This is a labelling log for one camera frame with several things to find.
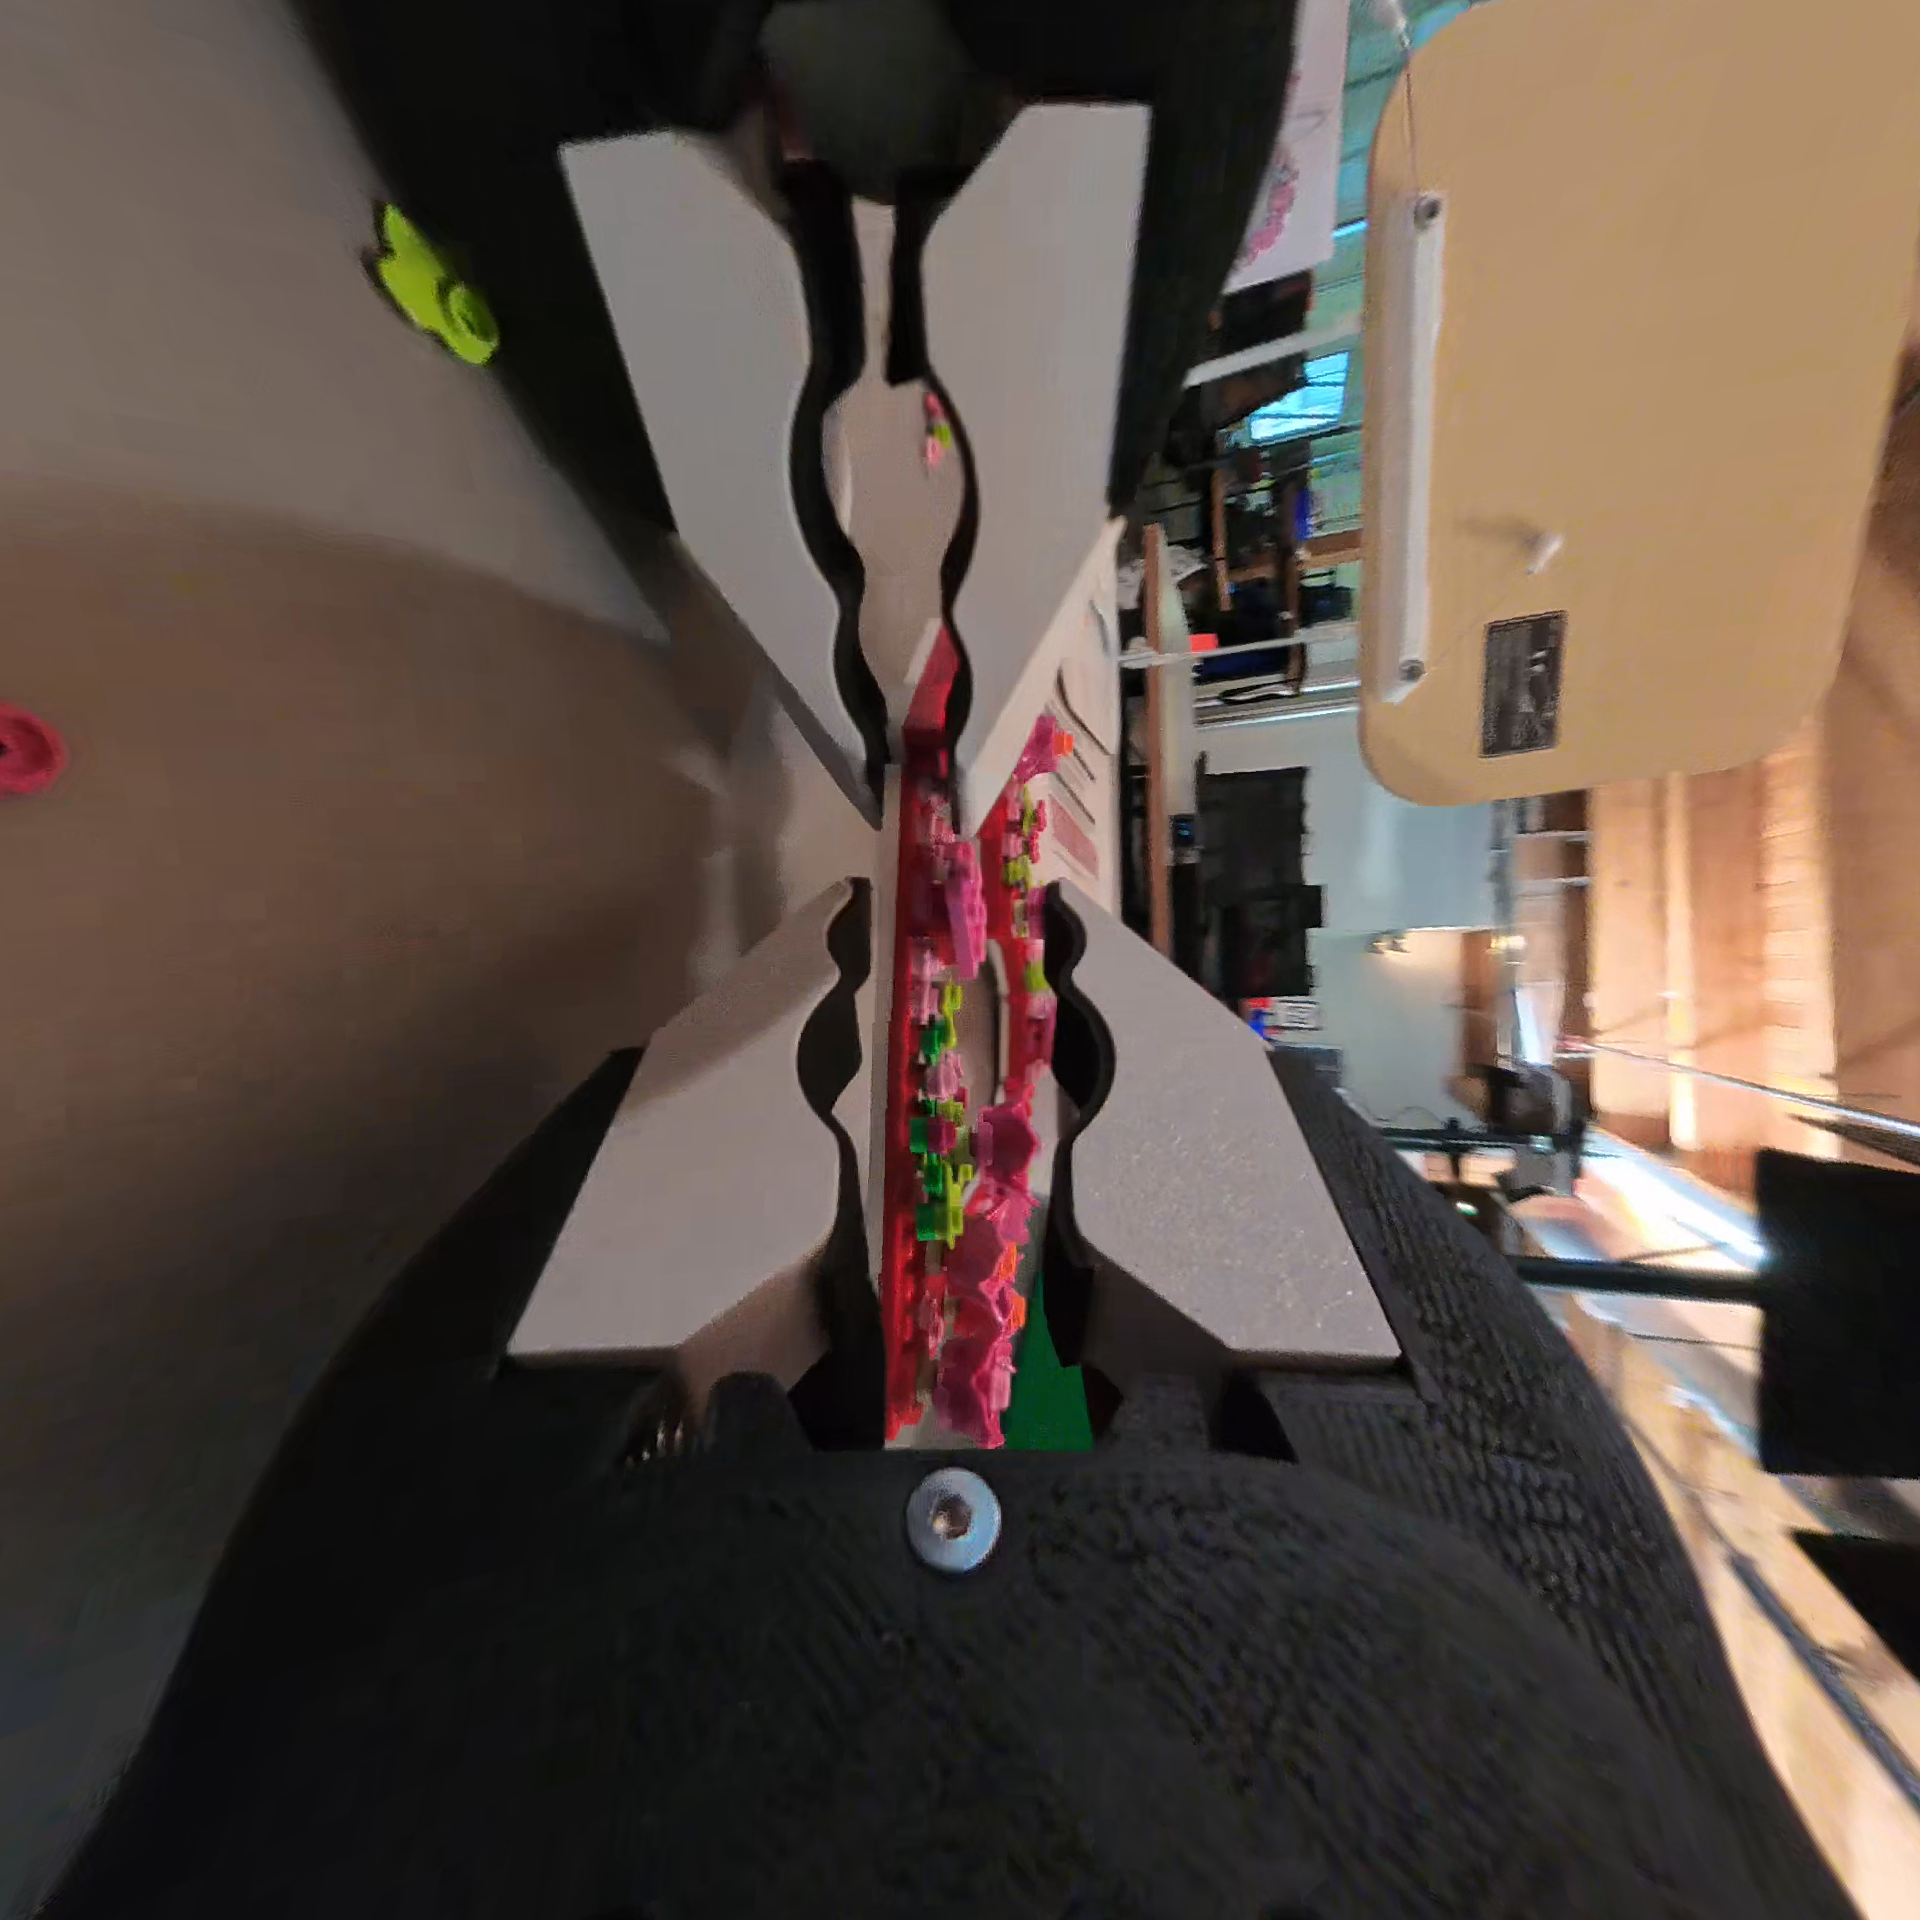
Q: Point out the light wooden chair black label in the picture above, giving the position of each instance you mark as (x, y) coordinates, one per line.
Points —
(1651, 376)

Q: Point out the red lego strip with flowers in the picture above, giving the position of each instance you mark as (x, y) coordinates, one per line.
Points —
(906, 1050)

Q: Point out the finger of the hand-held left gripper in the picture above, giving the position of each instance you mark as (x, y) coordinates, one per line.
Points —
(691, 376)
(1049, 300)

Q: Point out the lime green lego leaf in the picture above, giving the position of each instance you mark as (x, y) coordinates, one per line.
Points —
(442, 294)

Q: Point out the magenta round lego stud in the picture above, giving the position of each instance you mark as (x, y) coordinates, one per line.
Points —
(28, 750)

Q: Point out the black box on stand pole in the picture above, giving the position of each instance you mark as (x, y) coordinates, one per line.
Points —
(1839, 1306)

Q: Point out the green storage box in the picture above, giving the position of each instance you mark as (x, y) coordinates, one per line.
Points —
(1049, 1381)

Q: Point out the white sheet pink flower print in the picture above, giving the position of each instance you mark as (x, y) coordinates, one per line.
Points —
(1290, 150)

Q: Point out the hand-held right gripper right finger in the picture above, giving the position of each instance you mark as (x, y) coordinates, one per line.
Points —
(1215, 1202)

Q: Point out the red lego half heart wreath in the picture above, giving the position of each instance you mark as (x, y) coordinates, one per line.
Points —
(1036, 990)

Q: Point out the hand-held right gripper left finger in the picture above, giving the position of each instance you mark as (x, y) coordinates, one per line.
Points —
(704, 1172)

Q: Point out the shelf with blue bins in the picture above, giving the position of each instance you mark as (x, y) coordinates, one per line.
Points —
(1276, 494)

